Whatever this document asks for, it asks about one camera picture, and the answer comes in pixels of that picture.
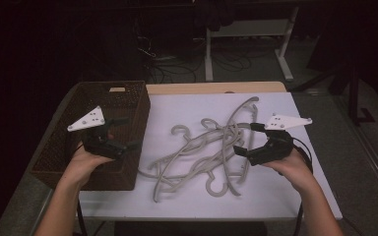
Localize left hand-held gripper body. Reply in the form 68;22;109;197
67;105;128;161

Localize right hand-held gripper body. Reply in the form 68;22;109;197
247;113;313;167

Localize brown woven basket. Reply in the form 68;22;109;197
30;81;152;192

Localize person's right hand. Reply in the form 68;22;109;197
261;148;318;195

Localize person's left hand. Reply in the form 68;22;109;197
62;141;116;191

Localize white table mat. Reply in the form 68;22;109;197
78;91;344;220

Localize dark metal stand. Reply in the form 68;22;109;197
346;62;377;127

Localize dark cloth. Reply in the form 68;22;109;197
194;0;238;32

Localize black floor cables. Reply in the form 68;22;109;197
136;32;260;85

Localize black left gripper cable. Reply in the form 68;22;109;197
73;198;89;236

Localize white metal table frame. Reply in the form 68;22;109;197
204;5;300;83

